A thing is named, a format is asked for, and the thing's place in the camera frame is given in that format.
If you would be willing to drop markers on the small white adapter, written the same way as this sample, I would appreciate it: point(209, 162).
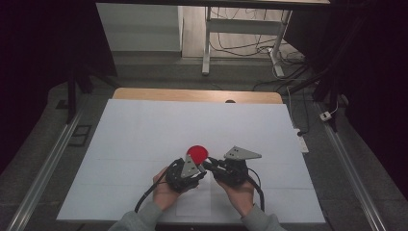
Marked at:
point(326, 115)

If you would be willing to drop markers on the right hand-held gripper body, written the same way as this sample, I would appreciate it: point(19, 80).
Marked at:
point(235, 170)

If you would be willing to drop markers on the person's left hand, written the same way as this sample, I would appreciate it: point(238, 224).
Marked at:
point(165, 194)

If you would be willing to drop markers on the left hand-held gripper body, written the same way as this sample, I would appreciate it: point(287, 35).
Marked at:
point(179, 176)

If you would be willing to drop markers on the aluminium floor rail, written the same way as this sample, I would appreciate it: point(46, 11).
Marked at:
point(48, 160)
point(349, 166)

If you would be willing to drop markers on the dark curtain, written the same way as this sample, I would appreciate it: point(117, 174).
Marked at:
point(378, 80)
point(38, 64)

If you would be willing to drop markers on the person's right hand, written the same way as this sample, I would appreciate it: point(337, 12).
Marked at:
point(240, 195)

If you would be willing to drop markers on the small white paper sheet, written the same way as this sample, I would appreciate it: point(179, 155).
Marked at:
point(195, 202)

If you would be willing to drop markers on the white metal desk frame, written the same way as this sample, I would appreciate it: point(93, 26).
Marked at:
point(243, 26)

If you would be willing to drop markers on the round red ink pad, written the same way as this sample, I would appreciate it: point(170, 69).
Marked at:
point(197, 152)

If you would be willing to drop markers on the black rectangular floor frame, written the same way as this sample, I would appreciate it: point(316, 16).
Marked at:
point(81, 135)

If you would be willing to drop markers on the black metal stand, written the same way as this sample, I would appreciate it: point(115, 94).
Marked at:
point(330, 80)
point(72, 93)

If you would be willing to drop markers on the large white table mat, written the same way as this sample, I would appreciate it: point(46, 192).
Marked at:
point(134, 128)

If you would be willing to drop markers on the white cabinet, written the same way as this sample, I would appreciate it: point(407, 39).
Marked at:
point(141, 29)

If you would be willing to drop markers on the white power strip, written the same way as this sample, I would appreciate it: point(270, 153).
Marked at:
point(302, 142)

